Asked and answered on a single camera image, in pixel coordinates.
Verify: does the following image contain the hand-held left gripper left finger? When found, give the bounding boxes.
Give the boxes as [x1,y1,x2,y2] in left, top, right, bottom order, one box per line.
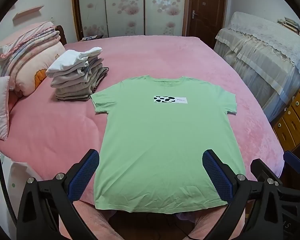
[16,149,100,240]

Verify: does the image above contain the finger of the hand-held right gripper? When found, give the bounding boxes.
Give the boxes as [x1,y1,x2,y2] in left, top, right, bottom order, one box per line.
[250,158,284,182]
[283,151,300,174]

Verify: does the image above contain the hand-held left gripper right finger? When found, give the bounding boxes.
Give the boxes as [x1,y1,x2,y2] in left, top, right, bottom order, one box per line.
[202,149,284,240]

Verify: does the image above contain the green t-shirt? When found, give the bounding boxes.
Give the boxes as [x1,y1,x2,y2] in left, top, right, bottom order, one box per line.
[90,75,246,213]

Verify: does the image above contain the stack of folded clothes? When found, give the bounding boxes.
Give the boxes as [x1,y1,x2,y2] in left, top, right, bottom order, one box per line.
[45,46,110,102]

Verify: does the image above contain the wooden drawer cabinet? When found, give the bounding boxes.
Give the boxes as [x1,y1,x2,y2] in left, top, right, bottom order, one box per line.
[272,89,300,152]

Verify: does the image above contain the person's left leg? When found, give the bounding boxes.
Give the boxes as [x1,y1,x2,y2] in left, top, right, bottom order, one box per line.
[74,201,120,240]

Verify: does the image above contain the purple cloth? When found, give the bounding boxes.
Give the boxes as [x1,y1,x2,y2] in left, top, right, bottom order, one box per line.
[174,212,197,223]

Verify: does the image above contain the white dotted bed sheet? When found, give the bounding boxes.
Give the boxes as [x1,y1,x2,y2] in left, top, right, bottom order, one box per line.
[0,152,24,230]

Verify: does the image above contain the pink cartoon print quilt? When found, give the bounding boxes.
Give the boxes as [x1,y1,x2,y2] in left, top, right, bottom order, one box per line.
[10,40,67,97]

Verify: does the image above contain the pink bed blanket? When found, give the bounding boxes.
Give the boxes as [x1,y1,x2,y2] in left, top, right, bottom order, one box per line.
[0,35,285,220]

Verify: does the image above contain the bedside table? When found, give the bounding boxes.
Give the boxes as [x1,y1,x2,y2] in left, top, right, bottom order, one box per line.
[80,34,104,40]

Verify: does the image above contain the pile of books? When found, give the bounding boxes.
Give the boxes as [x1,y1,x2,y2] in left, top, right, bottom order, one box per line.
[276,17,300,40]

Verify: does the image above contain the folded striped blanket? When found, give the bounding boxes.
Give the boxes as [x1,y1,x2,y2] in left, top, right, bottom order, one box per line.
[0,27,62,79]

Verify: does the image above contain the dark wooden headboard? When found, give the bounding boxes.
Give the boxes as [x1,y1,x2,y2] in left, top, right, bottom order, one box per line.
[55,25,67,46]

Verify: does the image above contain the pink ruffled pillow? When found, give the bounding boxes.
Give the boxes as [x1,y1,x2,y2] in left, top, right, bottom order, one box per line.
[0,21,55,60]

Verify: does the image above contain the brown wooden door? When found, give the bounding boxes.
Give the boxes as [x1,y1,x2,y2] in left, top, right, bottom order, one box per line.
[182,0,228,49]

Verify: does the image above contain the floral sliding door wardrobe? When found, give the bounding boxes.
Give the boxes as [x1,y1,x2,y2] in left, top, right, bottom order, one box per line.
[71,0,190,40]

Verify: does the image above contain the black cable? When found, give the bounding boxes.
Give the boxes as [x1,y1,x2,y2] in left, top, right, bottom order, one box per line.
[0,132,17,230]

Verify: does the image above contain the pink wall shelf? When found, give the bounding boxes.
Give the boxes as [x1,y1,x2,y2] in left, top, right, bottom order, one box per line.
[12,5,45,21]

